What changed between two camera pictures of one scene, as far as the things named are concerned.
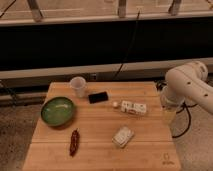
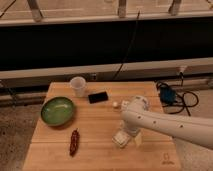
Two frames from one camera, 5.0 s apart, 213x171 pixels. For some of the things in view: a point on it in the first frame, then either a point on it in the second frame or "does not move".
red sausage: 75,140 does not move
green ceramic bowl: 58,111 does not move
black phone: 98,97 does not move
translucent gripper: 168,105 -> 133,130
